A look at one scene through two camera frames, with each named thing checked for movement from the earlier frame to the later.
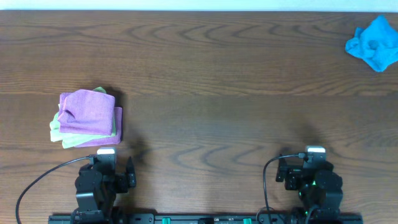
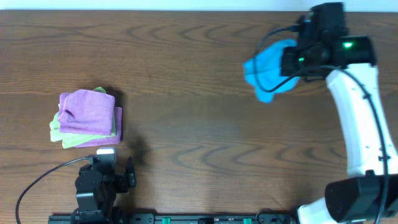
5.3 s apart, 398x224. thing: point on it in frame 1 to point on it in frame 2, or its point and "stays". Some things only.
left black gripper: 129,175 stays
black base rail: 132,219 stays
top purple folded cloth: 86,112 stays
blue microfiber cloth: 377,44 to 263,70
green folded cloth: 73,140 stays
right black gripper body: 293,177 to 293,61
